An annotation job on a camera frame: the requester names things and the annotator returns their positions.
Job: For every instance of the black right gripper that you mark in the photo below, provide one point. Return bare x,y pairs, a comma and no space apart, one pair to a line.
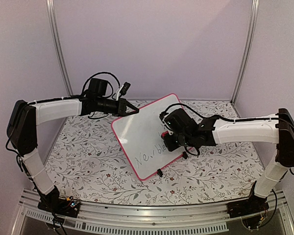
170,146

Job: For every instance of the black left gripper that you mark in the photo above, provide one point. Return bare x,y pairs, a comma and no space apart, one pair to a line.
121,109

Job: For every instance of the red black whiteboard eraser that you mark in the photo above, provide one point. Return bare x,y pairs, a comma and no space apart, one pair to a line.
164,134

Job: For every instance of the pink framed whiteboard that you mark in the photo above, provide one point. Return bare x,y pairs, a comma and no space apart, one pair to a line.
139,136

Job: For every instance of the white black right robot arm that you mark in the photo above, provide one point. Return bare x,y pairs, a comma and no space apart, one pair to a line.
277,129

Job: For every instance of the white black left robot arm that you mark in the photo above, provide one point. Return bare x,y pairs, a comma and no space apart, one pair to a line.
27,117

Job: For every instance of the black whiteboard foot clip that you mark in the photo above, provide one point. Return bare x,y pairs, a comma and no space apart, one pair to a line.
185,156
160,173

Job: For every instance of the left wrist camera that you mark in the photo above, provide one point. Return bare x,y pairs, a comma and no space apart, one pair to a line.
121,91

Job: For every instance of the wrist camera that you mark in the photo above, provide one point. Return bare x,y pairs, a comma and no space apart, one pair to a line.
162,116
121,91

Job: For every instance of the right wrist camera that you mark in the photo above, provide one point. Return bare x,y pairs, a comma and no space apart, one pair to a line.
162,116

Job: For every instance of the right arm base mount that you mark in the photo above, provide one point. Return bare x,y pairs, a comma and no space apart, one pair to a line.
253,204

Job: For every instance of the aluminium front rail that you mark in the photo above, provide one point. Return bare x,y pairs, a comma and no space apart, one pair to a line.
108,219

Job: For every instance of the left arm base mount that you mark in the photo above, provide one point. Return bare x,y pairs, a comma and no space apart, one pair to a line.
62,206

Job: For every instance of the left aluminium corner post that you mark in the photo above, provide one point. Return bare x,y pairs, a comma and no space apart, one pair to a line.
57,45

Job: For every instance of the aluminium corner post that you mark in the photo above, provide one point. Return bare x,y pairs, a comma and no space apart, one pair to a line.
57,45
248,45

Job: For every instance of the right aluminium corner post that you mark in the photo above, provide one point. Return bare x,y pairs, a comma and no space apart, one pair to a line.
248,45

